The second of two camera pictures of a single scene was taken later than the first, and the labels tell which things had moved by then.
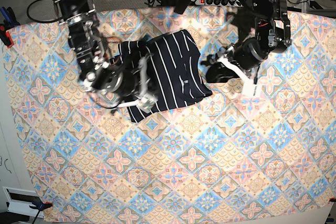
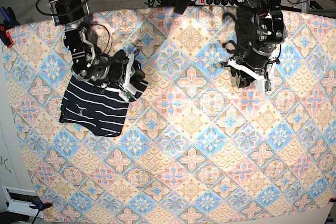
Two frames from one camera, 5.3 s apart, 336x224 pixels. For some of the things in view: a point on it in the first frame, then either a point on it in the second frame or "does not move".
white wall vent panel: (19, 201) does not move
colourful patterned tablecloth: (231, 157) does not move
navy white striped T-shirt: (177, 77) → (101, 109)
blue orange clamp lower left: (41, 205) does not move
